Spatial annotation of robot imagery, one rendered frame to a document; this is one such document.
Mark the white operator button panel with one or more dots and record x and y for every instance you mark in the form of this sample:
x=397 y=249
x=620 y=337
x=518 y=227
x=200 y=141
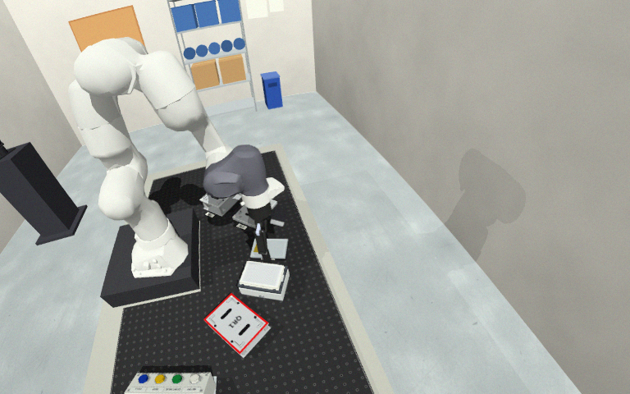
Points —
x=172 y=383

